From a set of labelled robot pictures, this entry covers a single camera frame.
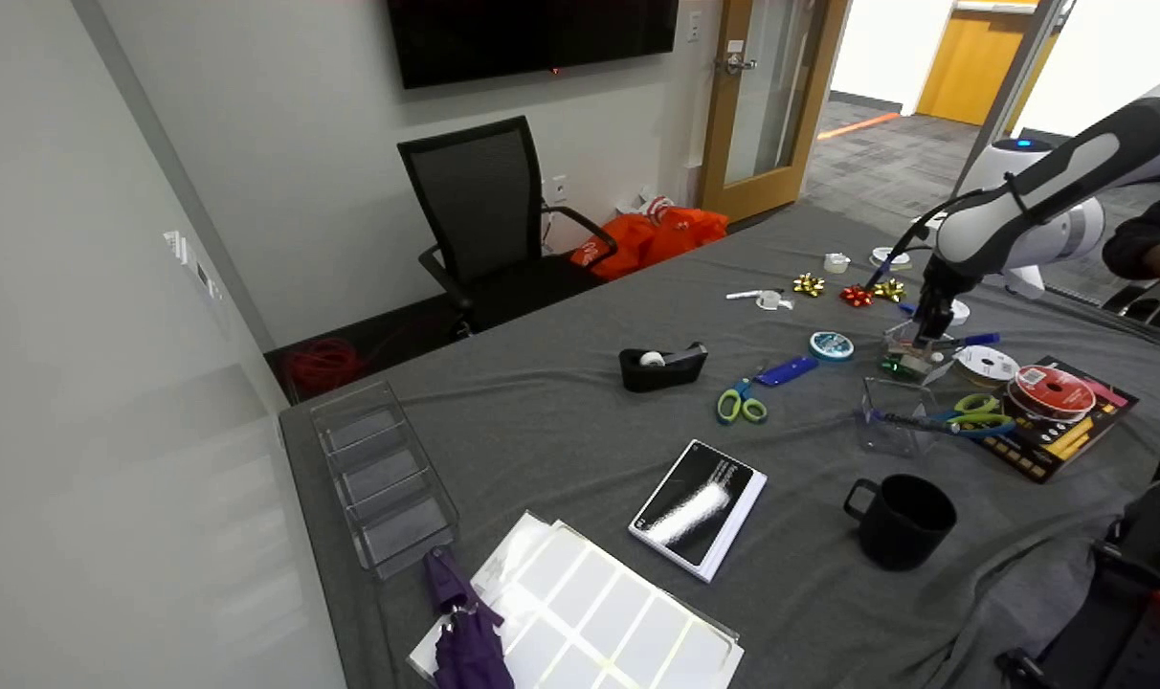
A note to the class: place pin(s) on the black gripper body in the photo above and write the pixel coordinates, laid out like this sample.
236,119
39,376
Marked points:
934,306

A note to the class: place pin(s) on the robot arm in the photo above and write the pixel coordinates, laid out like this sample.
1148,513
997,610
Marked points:
1027,215

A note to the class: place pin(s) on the blue pen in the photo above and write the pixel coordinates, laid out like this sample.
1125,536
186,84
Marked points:
977,340

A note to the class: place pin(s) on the transparent pen holder right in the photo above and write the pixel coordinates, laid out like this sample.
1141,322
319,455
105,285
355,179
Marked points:
911,359

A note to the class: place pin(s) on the transparent pen holder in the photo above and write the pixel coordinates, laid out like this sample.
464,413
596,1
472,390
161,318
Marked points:
911,359
893,418

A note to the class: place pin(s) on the transparent pen holder front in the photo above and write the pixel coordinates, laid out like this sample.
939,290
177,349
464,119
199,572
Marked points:
893,418

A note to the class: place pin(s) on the red object under chair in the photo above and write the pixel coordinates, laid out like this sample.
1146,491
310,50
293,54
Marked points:
321,364

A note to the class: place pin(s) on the white blue tape roll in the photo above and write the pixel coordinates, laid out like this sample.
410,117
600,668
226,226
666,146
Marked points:
960,312

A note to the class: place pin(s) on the yellow green gift bow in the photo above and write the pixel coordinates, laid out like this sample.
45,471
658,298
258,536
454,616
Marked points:
888,290

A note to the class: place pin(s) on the white disc tape roll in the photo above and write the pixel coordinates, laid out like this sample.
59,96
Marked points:
887,256

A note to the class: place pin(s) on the red gift bow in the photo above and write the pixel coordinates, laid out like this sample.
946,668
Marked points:
856,298

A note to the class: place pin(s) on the large white tape roll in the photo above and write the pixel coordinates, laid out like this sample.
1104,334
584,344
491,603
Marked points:
990,362

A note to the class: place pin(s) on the small white tape roll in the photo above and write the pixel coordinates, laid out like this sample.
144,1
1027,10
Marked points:
837,261

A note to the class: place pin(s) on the light blue tape roll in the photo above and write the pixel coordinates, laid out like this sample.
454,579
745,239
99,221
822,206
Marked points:
832,348

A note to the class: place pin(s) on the grey table cloth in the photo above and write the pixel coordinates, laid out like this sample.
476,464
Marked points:
535,418

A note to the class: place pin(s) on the white crumpled plastic piece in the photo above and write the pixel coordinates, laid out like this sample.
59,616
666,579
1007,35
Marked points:
762,302

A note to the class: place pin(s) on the black yellow booklet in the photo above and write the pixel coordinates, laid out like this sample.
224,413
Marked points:
1037,450

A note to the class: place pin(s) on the black mug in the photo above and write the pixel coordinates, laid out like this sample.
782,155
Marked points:
900,520

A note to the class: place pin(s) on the wooden glass door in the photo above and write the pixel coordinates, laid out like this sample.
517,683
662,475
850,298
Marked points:
772,84

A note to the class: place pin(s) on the black tape dispenser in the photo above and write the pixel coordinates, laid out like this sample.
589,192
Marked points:
652,369

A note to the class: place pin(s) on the orange plastic bag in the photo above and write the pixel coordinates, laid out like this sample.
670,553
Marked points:
647,239

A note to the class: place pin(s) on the black white tablet box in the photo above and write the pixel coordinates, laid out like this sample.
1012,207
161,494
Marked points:
697,506

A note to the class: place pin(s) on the black equipment bottom right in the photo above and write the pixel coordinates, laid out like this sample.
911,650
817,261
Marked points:
1117,632

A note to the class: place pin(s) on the black mesh office chair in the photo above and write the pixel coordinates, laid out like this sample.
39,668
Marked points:
484,206

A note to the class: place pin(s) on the white label sheets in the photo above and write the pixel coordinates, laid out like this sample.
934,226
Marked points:
575,619

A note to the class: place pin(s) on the clear plastic organizer tray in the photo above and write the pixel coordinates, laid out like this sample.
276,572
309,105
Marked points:
385,483

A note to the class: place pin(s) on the purple glove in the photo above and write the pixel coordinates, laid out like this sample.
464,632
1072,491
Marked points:
470,650

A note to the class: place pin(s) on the red cable spool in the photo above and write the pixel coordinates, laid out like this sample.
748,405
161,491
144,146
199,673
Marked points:
1050,392

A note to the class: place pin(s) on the green handled scissors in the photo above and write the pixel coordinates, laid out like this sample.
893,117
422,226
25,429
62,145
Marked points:
741,405

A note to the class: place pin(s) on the black wall television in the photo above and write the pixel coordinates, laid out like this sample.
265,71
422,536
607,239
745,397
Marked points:
472,40

